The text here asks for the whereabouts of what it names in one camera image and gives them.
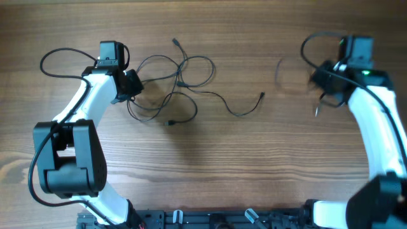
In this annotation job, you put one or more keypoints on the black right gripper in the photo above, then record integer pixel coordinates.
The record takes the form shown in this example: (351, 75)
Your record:
(325, 81)

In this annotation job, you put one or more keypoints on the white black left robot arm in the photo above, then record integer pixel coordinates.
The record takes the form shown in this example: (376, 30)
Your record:
(69, 166)

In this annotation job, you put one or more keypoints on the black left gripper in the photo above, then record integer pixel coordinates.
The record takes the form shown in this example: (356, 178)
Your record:
(132, 86)

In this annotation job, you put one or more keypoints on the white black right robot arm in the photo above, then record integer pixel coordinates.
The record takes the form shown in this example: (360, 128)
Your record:
(369, 95)

